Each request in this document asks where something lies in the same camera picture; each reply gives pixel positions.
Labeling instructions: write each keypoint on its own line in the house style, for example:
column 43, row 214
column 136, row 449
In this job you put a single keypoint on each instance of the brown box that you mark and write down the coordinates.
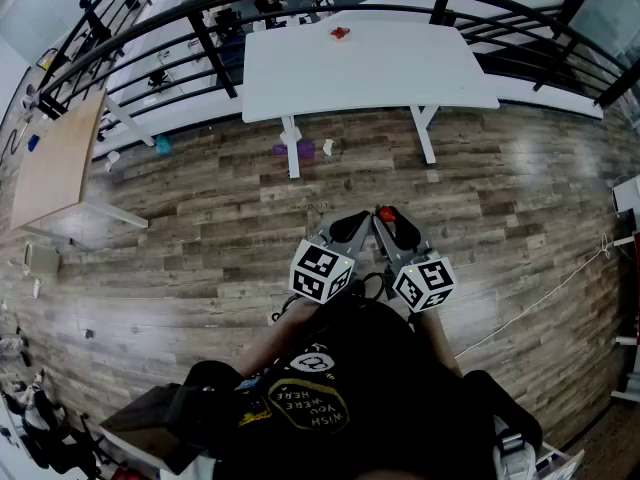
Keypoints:
column 145, row 428

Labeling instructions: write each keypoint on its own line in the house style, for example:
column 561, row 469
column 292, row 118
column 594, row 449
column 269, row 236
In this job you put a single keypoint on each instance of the small plate of strawberries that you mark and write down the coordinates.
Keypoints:
column 353, row 36

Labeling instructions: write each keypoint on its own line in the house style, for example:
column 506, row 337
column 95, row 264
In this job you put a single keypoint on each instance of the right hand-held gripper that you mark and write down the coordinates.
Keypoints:
column 425, row 283

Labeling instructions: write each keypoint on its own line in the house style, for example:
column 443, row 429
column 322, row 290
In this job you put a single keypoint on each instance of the teal object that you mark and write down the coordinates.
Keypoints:
column 162, row 145

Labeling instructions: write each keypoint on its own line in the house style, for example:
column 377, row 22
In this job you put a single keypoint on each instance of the beige flat box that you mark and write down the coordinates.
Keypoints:
column 42, row 259

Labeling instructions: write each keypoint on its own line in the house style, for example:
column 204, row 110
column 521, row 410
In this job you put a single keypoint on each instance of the purple object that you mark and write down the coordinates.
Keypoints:
column 302, row 150

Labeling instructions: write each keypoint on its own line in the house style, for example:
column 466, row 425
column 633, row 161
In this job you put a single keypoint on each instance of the person's right forearm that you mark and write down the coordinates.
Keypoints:
column 440, row 343

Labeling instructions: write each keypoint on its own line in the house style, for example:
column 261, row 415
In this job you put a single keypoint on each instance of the small white bag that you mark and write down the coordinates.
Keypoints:
column 112, row 160

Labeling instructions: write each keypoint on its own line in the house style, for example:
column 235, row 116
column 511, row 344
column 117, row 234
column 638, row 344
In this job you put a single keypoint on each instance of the small blue object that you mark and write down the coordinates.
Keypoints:
column 33, row 142

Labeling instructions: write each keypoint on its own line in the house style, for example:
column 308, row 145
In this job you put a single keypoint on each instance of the person's left forearm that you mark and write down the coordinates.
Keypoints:
column 280, row 333

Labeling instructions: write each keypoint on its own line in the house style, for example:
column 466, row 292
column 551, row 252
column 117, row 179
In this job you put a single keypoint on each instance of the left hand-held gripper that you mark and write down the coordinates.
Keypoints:
column 320, row 273

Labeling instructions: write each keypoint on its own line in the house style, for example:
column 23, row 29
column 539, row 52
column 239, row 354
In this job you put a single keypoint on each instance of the light wooden table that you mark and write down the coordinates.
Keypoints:
column 55, row 168

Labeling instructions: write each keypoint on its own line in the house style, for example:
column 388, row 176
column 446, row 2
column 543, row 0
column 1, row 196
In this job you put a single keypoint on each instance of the person's black printed t-shirt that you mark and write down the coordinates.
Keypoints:
column 380, row 368

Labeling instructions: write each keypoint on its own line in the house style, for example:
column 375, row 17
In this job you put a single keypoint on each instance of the black office chair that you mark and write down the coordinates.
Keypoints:
column 55, row 443

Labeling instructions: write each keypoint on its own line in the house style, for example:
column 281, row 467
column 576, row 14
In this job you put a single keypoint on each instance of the white crumpled paper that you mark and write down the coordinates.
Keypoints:
column 328, row 147

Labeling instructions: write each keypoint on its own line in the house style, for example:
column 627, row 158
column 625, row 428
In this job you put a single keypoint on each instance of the white table leg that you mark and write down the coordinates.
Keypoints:
column 292, row 153
column 426, row 138

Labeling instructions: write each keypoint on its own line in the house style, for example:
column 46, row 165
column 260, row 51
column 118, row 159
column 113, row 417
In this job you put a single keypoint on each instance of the white cabinet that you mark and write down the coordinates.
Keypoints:
column 629, row 195

